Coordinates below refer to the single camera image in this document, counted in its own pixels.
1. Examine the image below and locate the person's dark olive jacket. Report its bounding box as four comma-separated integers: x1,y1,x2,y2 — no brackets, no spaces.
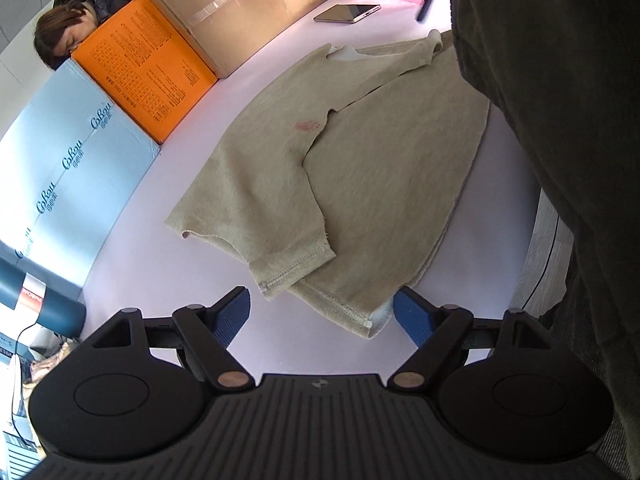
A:
450,0,640,480

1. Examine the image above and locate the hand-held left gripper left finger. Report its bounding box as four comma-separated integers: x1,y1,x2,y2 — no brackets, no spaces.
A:
92,286,253,392

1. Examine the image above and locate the smartphone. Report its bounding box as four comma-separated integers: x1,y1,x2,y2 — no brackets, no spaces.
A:
313,4,382,25

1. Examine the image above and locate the black cable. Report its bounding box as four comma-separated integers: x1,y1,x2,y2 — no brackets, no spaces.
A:
529,212,564,307

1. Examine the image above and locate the orange printed box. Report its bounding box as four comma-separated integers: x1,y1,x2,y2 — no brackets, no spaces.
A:
70,0,219,145

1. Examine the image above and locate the brown cardboard box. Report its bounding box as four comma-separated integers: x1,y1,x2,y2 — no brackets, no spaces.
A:
145,0,339,79

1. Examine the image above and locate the light blue printed carton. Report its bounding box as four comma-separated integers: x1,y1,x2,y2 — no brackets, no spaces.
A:
0,57,162,288

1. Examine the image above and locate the beige knit shirt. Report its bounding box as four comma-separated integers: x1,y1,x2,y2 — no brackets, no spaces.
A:
165,30,493,341

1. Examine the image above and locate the white cabinet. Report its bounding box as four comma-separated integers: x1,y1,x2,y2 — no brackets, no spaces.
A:
510,190,576,322

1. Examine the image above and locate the teal thermos bottle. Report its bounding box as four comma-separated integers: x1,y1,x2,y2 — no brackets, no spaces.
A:
0,255,87,339

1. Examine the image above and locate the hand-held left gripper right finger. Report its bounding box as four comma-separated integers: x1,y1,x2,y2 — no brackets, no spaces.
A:
387,286,551,392

